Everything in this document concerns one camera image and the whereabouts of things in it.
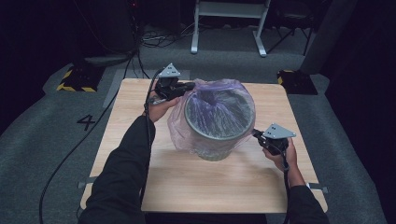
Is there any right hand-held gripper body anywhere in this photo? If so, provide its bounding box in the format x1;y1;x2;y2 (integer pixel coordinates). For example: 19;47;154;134
257;122;297;157

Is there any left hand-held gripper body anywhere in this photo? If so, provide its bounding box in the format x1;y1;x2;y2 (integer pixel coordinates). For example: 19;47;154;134
154;63;188;102

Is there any purple plastic bag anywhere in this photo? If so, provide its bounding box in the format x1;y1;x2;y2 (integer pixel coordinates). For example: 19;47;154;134
166;77;258;162

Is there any green plastic trash bin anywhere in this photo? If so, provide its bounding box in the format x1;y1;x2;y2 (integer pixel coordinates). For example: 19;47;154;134
183;88;257;162

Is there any person's left hand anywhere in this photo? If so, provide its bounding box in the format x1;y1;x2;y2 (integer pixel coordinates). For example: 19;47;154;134
142;80;181;124

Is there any person's right hand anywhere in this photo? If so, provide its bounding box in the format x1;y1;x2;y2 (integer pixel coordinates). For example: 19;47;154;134
262;137;300;175

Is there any black yellow striped base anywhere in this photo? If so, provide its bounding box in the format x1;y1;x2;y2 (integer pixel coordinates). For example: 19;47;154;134
276;69;318;96
55;66;106;93

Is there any black equipment stand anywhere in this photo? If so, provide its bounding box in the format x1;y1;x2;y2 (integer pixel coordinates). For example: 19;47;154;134
72;0;140;68

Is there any grey pillar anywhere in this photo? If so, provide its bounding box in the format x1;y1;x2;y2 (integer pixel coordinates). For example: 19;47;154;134
299;0;359;76

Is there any black folding stand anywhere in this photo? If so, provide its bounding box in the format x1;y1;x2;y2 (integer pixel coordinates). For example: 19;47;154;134
265;0;316;57

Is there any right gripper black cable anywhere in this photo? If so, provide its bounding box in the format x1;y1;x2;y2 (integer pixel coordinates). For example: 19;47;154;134
280;148;292;224

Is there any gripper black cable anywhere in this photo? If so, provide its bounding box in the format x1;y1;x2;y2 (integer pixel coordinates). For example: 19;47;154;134
280;148;292;224
138;68;165;207

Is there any tangle of floor cables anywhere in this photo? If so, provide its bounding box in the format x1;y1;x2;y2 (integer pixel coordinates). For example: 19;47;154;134
139;22;196;49

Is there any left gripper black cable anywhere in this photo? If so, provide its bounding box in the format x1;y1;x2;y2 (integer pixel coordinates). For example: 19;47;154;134
138;68;165;207

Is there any grey table bracket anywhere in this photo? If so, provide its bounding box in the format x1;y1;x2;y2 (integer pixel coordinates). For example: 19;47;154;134
305;182;329;194
77;175;98;189

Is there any white metal stand frame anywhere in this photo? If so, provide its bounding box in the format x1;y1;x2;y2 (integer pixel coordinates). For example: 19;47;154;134
190;0;272;58

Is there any long black floor cable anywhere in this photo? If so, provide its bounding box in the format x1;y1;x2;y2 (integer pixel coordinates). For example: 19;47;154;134
38;50;142;224

